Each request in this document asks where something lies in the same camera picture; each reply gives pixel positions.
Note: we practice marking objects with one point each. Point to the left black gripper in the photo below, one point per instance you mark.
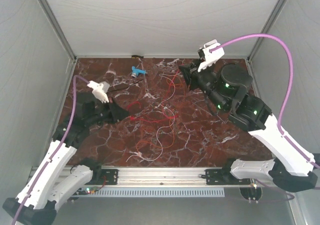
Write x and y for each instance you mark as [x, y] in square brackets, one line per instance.
[117, 112]

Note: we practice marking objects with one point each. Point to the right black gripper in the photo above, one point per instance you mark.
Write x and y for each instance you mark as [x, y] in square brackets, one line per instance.
[187, 74]

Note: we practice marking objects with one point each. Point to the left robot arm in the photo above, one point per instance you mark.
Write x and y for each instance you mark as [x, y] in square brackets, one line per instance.
[40, 200]

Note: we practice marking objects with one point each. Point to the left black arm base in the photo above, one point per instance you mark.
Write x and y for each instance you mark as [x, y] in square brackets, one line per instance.
[104, 177]

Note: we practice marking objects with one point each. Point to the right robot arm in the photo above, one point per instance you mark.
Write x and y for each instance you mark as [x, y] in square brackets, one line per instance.
[292, 168]

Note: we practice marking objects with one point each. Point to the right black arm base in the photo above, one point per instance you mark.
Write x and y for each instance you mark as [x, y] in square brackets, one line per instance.
[217, 177]

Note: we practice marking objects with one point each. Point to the blue connector plug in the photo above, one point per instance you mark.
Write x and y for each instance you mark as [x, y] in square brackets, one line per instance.
[135, 72]

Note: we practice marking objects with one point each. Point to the black yellow edge clip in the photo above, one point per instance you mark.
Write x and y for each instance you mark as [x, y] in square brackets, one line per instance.
[137, 56]

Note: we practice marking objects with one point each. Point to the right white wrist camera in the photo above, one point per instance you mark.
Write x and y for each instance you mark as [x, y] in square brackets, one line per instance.
[209, 58]

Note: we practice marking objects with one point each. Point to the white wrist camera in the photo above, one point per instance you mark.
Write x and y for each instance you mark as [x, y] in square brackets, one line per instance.
[99, 90]
[209, 58]

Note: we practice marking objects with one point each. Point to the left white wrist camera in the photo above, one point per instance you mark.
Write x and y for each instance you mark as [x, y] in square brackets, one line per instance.
[99, 90]

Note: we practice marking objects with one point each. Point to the slotted grey cable duct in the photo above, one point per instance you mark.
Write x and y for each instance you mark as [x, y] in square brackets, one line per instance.
[160, 192]

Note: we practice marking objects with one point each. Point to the aluminium front rail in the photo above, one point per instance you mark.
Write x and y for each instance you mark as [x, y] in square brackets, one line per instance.
[151, 176]

